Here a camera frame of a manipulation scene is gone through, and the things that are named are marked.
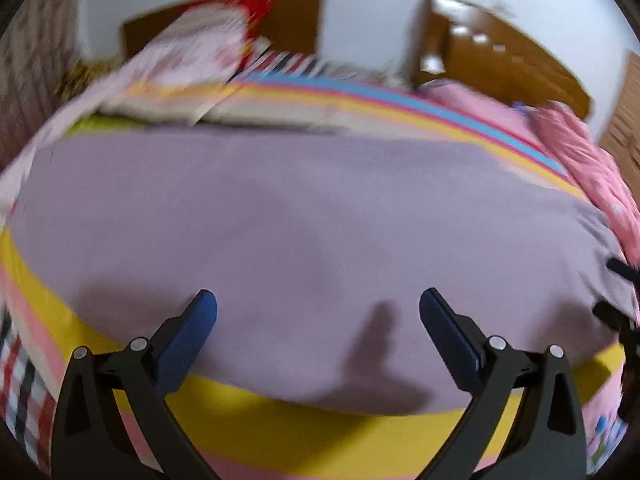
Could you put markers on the light wooden wardrobe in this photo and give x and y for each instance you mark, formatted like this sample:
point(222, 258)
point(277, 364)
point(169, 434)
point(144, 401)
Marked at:
point(625, 125)

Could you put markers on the glossy wooden headboard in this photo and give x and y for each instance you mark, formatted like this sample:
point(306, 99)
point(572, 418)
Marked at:
point(500, 55)

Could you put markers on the pink floral bed sheet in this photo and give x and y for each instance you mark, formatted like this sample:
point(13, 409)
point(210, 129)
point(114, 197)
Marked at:
point(475, 105)

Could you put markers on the checked cloth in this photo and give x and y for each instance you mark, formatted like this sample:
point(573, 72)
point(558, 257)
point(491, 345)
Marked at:
point(285, 62)

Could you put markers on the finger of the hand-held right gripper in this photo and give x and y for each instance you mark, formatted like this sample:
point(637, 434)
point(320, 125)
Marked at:
point(622, 268)
point(612, 316)

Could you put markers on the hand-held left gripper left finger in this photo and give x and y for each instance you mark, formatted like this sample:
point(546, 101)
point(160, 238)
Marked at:
point(192, 340)

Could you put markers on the checked bed sheet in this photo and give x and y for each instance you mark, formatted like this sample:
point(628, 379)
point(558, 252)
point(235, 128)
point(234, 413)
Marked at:
point(20, 390)

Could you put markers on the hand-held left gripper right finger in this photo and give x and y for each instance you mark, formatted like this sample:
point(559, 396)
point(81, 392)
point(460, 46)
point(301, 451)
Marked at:
point(450, 340)

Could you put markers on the red floral pillow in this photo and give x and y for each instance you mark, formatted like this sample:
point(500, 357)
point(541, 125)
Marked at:
point(255, 15)

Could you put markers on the small purple cloth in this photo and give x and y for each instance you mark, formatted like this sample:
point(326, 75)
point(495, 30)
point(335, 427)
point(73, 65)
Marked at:
point(520, 106)

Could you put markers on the brown patterned curtain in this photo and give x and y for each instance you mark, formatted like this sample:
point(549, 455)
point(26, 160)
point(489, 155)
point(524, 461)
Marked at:
point(35, 60)

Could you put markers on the bedside table with floral cover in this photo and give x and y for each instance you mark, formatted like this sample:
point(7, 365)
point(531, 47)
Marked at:
point(360, 71)

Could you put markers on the striped colourful blanket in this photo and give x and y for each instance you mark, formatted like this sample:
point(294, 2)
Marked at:
point(275, 430)

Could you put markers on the dark plain wooden headboard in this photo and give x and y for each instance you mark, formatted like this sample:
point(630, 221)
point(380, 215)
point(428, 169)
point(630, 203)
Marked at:
point(290, 25)

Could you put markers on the dark patterned blanket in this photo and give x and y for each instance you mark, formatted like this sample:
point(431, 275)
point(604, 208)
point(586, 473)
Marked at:
point(75, 77)

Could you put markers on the pink floral pillow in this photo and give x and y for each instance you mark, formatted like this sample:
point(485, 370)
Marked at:
point(190, 60)

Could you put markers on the pink quilt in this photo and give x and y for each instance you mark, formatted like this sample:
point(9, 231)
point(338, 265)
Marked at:
point(590, 160)

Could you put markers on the lilac pants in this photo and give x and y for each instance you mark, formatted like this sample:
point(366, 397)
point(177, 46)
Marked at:
point(300, 240)

